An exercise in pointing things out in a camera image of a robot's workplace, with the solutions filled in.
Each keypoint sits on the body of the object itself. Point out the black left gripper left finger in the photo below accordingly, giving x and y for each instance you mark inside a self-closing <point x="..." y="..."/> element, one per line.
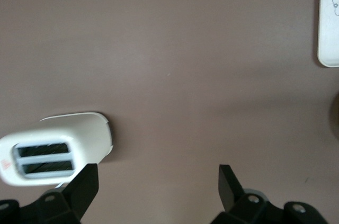
<point x="58" y="208"/>

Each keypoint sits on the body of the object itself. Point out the brown table cover mat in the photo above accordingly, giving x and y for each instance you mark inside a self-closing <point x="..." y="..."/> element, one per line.
<point x="172" y="62"/>

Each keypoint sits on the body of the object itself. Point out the cream rabbit print tray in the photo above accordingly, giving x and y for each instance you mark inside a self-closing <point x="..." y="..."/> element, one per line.
<point x="329" y="22"/>

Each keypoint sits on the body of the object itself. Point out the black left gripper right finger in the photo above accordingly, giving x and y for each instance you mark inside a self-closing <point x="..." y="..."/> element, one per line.
<point x="251" y="208"/>

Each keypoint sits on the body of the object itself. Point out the cream two-slot toaster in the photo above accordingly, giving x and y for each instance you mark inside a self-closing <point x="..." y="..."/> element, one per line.
<point x="87" y="134"/>

